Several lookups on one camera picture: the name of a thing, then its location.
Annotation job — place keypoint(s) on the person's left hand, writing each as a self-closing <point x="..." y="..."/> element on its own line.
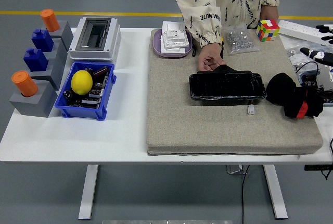
<point x="269" y="13"/>

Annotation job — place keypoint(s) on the person's right hand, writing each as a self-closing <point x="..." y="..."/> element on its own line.
<point x="209" y="54"/>

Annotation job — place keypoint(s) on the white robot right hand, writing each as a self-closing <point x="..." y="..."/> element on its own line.
<point x="317" y="55"/>

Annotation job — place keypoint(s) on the black rag red tag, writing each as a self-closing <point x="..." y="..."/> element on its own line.
<point x="282" y="88"/>

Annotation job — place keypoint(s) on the person's right forearm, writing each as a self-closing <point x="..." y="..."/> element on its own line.
<point x="205" y="26"/>

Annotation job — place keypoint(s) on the colourful puzzle cube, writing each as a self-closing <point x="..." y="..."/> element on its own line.
<point x="268" y="31"/>

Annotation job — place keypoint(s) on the clear bag of small parts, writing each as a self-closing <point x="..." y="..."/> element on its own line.
<point x="296" y="57"/>

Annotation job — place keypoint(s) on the grey metal module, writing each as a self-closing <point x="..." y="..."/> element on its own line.
<point x="326" y="78"/>

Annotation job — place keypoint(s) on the blue-rimmed tray with parts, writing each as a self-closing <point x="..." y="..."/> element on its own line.
<point x="308" y="79"/>

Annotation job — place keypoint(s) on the white power strip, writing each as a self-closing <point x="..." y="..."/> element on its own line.
<point x="299" y="30"/>

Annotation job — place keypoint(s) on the clear bag of metal nuts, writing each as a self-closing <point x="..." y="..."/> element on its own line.
<point x="239" y="40"/>

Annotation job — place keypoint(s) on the white socket module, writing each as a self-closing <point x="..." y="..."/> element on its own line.
<point x="177" y="37"/>

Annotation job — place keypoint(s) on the white flat cover plate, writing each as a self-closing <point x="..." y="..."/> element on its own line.
<point x="171" y="50"/>

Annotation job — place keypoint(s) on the purple tray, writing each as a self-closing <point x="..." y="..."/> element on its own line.
<point x="156" y="44"/>

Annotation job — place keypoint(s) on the small white connector plug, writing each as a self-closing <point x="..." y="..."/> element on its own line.
<point x="250" y="110"/>

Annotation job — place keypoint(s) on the grey-brown mat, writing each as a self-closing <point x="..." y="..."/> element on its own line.
<point x="203" y="127"/>

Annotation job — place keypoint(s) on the brown cylinder capacitor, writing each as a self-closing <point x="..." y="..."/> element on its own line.
<point x="101" y="71"/>

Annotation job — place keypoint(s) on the black control box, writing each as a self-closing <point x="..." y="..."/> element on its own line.
<point x="317" y="168"/>

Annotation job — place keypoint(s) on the black circuit boards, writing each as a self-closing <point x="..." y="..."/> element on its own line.
<point x="95" y="95"/>

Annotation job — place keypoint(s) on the yellow lemon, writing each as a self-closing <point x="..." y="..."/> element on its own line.
<point x="82" y="82"/>

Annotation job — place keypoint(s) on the blue plastic bin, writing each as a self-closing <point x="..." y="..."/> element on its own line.
<point x="78" y="110"/>

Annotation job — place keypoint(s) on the white table leg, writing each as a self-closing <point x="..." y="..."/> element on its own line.
<point x="88" y="192"/>
<point x="275" y="192"/>

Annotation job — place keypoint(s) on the grey block holder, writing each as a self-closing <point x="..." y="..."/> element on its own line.
<point x="60" y="52"/>
<point x="56" y="75"/>
<point x="65" y="34"/>
<point x="33" y="105"/>

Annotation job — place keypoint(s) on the black round component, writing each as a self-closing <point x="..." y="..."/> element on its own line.
<point x="68" y="94"/>

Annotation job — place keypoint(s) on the orange cylinder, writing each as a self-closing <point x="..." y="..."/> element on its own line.
<point x="50" y="20"/>
<point x="24" y="84"/>

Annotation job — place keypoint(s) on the blue block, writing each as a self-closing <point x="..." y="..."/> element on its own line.
<point x="35" y="60"/>
<point x="42" y="40"/>

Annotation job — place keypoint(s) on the white switch plate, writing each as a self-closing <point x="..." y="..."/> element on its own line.
<point x="171" y="26"/>

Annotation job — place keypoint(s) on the metal bracket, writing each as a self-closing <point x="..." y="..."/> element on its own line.
<point x="234" y="169"/>

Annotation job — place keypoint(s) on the grey electrical enclosure box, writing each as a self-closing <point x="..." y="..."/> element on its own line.
<point x="83" y="49"/>

